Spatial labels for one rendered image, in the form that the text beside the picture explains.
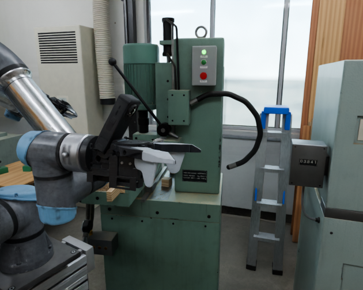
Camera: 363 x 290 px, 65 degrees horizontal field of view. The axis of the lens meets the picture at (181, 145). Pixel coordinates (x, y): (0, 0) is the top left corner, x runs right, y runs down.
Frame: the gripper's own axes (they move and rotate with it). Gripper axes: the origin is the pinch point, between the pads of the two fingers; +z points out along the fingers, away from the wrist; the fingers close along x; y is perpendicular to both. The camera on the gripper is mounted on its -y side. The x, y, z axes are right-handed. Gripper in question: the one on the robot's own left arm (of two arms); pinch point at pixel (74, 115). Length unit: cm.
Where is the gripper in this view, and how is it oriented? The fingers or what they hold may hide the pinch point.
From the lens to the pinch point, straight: 177.3
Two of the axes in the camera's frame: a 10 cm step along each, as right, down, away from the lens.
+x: 5.7, -8.2, -0.5
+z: 5.9, 3.6, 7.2
